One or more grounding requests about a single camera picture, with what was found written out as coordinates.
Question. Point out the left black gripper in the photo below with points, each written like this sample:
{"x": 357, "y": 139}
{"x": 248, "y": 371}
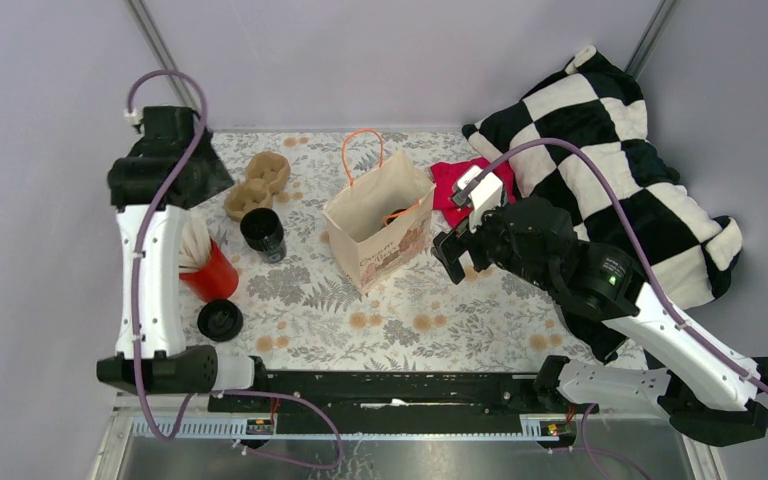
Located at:
{"x": 218, "y": 175}

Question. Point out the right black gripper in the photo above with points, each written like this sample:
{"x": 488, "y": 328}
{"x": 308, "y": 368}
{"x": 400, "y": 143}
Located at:
{"x": 450, "y": 244}

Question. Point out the beige paper bag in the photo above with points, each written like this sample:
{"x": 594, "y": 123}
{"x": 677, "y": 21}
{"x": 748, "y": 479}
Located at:
{"x": 363, "y": 248}

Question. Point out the black cup lid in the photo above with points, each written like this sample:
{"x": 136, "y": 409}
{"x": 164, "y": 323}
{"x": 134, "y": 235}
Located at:
{"x": 387, "y": 220}

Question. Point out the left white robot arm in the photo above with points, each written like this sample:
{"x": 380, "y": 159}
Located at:
{"x": 151, "y": 353}

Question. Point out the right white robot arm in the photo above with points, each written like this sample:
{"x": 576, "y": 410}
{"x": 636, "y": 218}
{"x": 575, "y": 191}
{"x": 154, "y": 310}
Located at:
{"x": 704, "y": 389}

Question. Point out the brown pulp cup carrier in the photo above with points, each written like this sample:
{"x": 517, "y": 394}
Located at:
{"x": 265, "y": 176}

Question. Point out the red cloth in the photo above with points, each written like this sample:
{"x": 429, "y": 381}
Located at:
{"x": 494, "y": 190}

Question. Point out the black ribbed cup stack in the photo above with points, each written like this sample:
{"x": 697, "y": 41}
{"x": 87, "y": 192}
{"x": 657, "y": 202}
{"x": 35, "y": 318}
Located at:
{"x": 263, "y": 232}

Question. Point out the red ribbed cup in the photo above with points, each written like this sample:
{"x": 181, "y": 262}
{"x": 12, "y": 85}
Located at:
{"x": 216, "y": 280}

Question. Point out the black white checkered blanket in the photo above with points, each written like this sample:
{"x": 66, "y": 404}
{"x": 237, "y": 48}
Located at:
{"x": 579, "y": 139}

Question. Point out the floral table mat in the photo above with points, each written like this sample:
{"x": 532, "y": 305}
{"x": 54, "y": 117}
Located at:
{"x": 303, "y": 314}

